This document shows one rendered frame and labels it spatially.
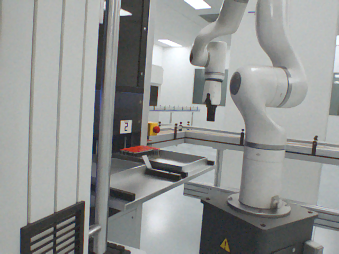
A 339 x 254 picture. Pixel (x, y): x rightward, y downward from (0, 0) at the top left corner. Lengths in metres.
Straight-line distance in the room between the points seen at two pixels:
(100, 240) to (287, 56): 0.70
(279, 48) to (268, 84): 0.13
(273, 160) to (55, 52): 0.67
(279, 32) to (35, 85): 0.72
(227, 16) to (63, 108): 0.89
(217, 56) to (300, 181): 1.69
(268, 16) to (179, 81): 9.45
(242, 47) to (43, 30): 2.49
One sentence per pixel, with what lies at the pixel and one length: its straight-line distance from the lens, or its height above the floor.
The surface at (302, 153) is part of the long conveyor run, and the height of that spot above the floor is 0.89.
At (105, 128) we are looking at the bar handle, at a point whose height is 1.11.
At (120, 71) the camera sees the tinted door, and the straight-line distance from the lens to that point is 1.40.
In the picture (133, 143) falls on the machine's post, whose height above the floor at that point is 0.92.
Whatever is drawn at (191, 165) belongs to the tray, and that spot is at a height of 0.90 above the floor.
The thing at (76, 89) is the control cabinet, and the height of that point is 1.17.
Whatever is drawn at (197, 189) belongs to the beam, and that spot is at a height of 0.50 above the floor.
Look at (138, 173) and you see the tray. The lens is 1.10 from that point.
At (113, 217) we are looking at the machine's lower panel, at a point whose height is 0.59.
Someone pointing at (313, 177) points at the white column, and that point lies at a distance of 2.71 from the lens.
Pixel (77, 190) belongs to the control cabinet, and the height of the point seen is 1.02.
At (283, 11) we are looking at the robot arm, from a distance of 0.96.
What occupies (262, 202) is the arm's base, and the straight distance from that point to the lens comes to 0.92.
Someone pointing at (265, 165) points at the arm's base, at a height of 1.00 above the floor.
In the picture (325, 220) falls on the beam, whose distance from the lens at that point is 2.17.
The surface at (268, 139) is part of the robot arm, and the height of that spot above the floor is 1.07.
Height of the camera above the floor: 1.17
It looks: 5 degrees down
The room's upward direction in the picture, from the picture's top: 4 degrees clockwise
